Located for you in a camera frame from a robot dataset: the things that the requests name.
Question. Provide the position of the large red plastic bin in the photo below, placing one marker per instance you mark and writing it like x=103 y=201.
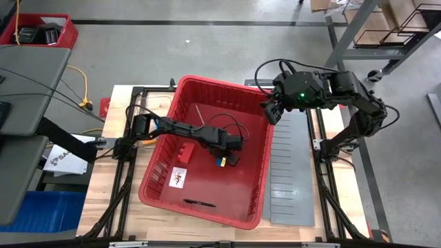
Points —
x=213 y=186

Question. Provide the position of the large blue toy block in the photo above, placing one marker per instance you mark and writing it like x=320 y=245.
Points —
x=218 y=162

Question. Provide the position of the grey metal cart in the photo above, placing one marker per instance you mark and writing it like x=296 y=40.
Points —
x=352 y=31

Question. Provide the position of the black marker pen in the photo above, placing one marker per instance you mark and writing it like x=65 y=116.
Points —
x=200 y=203

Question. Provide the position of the black device box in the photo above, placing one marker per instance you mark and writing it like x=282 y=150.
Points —
x=38 y=34

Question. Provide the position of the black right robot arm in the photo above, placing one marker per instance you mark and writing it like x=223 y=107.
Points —
x=361 y=103

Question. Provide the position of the blue plastic bin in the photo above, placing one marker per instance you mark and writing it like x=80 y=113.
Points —
x=44 y=210

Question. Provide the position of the orange toy block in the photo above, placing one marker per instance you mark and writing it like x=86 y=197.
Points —
x=150 y=141

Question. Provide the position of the black caster wheel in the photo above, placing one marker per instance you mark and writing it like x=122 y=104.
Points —
x=374 y=75

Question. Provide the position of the brown cardboard box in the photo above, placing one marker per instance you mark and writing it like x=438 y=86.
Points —
x=406 y=13
x=370 y=25

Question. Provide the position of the grey table-level camera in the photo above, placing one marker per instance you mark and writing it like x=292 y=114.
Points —
x=251 y=82

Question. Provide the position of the white paper sheet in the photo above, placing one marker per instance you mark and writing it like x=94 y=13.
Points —
x=55 y=20

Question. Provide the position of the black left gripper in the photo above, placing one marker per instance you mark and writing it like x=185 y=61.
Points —
x=231 y=143

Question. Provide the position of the clear plastic container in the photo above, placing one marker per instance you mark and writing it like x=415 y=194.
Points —
x=151 y=103

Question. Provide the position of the small red crate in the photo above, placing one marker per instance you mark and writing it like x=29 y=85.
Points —
x=70 y=34

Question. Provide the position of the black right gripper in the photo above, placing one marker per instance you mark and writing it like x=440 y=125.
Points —
x=285 y=91

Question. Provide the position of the brown cardboard piece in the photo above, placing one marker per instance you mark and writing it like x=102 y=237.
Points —
x=320 y=4

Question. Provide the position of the grey metal bar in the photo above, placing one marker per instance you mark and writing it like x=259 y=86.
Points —
x=435 y=108

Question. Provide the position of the grey desk top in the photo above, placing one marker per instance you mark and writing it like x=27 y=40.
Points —
x=17 y=179
x=34 y=69

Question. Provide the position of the white printed paper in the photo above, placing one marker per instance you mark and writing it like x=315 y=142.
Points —
x=69 y=162

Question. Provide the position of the pink-backed playing card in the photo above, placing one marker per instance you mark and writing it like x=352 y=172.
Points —
x=177 y=177

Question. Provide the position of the silver metal bracket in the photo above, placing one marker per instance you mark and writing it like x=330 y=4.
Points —
x=127 y=245
x=320 y=245

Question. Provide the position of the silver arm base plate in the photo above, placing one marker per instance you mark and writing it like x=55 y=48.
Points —
x=317 y=144

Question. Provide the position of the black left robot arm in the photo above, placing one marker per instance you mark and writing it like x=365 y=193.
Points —
x=179 y=129

